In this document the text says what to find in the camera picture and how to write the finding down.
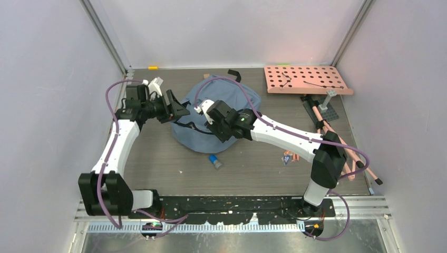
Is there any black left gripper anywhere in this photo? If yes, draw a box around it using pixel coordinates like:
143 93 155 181
142 90 190 124

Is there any blue grey student backpack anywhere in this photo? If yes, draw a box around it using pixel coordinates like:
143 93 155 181
171 75 261 154

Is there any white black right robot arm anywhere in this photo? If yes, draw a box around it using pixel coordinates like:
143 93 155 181
196 100 347 216

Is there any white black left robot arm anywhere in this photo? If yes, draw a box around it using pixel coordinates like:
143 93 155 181
78 80 190 218

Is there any blue capped glue stick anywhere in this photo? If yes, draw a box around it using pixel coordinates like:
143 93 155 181
209 154 222 170

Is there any orange pencil right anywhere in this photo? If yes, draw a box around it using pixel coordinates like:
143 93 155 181
292 153 299 162

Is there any pink perforated music stand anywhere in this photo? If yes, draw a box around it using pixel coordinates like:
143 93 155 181
264 65 384 188

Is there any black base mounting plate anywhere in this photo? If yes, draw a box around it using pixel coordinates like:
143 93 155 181
129 196 336 225

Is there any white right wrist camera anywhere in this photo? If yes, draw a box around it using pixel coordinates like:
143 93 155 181
194 99 214 125

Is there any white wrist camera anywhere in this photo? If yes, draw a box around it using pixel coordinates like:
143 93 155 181
142 77 163 100
194 99 214 125

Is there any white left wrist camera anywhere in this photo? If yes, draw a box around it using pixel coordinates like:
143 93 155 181
142 77 163 100

